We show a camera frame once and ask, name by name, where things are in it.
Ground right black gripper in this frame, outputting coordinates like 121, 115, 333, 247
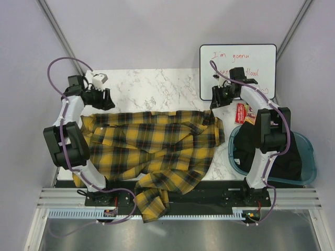
210, 84, 238, 109

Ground yellow plaid flannel shirt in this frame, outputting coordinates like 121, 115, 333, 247
81, 110, 225, 223

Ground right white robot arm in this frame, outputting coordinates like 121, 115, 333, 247
209, 60, 291, 206

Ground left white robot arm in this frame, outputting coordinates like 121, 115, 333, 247
43, 73, 115, 206

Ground red card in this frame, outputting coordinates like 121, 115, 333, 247
235, 102, 249, 124

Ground white dry-erase board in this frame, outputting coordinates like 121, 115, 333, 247
199, 44, 276, 101

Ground black shirt in bin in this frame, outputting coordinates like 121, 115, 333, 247
233, 122, 302, 180

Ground teal plastic bin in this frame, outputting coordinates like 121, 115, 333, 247
228, 126, 317, 186

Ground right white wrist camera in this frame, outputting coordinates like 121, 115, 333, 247
213, 74, 230, 88

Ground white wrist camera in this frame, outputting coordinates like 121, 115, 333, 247
92, 73, 108, 89
213, 74, 230, 88

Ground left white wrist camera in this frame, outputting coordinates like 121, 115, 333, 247
92, 73, 108, 89

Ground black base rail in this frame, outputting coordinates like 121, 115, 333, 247
77, 181, 271, 209

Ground aluminium frame rails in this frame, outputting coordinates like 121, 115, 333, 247
37, 188, 322, 210

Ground white slotted cable duct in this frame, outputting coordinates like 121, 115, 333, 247
48, 208, 260, 221

